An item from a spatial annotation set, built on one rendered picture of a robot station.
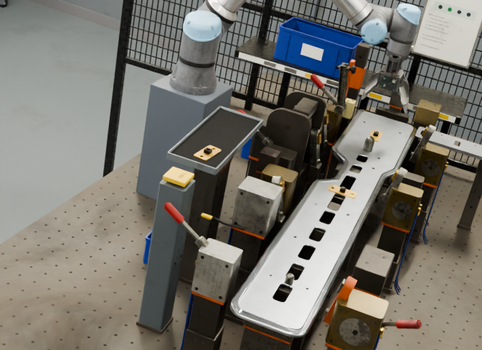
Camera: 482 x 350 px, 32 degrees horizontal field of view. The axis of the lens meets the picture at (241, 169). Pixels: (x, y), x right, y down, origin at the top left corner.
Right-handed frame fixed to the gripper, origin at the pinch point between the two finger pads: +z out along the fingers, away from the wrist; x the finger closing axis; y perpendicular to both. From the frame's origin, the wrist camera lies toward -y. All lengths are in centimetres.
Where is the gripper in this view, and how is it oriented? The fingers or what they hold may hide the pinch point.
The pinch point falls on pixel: (384, 105)
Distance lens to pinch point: 287.9
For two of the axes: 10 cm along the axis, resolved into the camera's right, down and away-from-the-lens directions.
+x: 9.2, 3.1, -2.3
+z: -1.7, 8.6, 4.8
